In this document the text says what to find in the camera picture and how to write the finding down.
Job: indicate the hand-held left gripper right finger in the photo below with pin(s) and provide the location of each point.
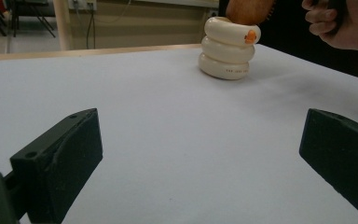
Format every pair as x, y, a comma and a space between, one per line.
341, 149

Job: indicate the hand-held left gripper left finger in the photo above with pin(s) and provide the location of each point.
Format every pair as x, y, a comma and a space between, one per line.
65, 155

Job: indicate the cream ringed duck holder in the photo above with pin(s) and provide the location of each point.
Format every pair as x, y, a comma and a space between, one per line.
225, 51

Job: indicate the small white socket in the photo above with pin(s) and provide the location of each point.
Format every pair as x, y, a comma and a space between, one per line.
212, 13

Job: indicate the beige desk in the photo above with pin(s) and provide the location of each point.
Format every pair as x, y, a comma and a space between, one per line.
155, 31

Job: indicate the white wall socket strip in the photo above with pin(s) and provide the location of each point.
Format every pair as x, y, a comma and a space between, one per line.
82, 4

